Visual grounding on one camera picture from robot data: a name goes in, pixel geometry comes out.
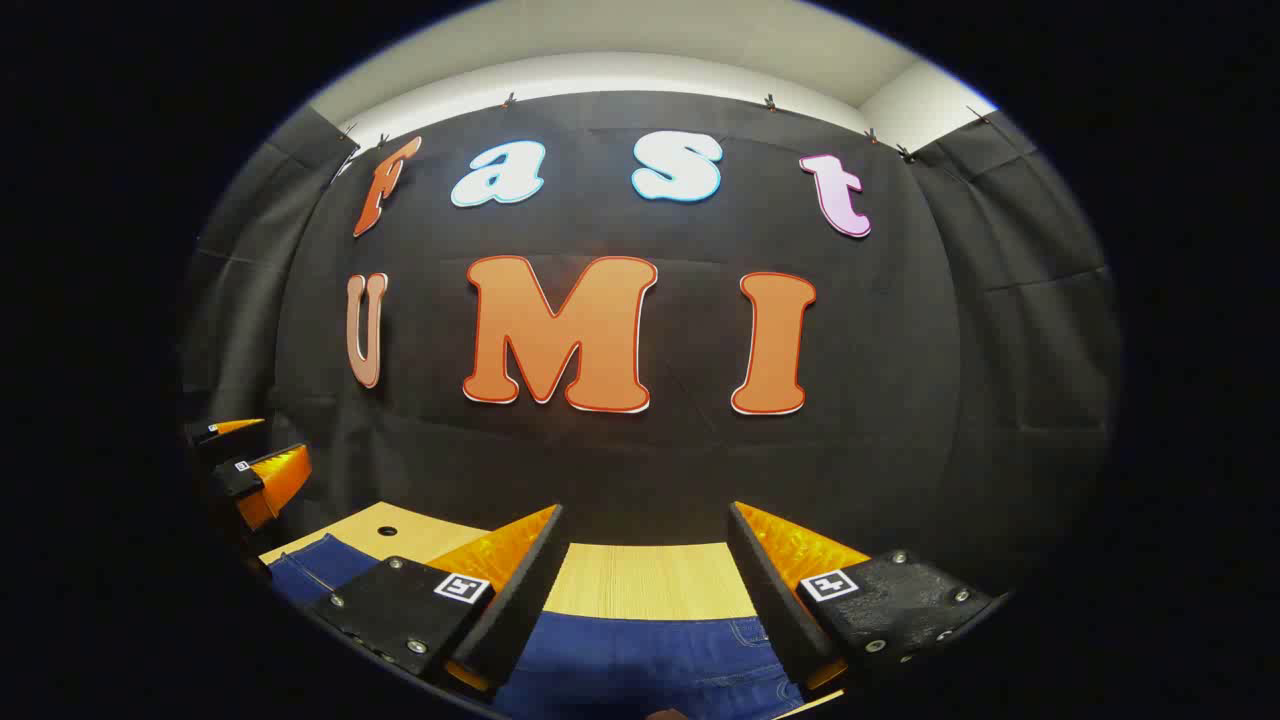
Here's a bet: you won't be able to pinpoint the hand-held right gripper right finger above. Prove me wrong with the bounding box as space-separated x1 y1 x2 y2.
727 501 1001 693

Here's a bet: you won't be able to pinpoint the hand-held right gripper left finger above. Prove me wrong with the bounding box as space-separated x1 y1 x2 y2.
305 503 567 697

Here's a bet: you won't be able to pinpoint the blue denim jeans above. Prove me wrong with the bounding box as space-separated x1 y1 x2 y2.
267 533 807 720

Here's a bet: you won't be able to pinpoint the black backdrop cloth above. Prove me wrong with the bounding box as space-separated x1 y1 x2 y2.
180 90 1123 563

